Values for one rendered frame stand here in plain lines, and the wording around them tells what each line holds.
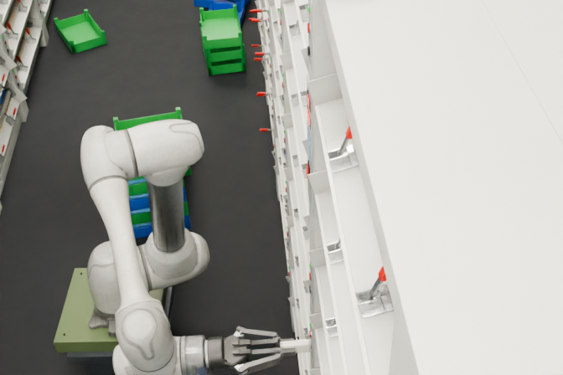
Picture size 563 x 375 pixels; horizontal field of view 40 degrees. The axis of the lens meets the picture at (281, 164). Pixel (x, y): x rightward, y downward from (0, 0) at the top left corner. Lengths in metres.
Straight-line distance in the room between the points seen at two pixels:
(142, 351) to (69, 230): 1.79
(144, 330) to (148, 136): 0.61
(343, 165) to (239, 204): 2.22
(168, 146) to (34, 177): 1.71
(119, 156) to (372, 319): 1.19
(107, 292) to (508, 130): 1.88
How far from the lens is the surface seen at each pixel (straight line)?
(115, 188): 1.98
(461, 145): 0.79
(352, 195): 1.09
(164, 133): 2.03
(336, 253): 1.26
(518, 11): 1.03
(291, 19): 1.89
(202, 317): 2.95
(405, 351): 0.65
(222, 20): 4.27
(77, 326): 2.69
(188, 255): 2.49
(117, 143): 2.03
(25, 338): 3.05
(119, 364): 1.81
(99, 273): 2.50
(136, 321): 1.62
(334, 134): 1.20
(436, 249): 0.69
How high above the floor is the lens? 2.31
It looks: 41 degrees down
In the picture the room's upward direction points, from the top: 2 degrees counter-clockwise
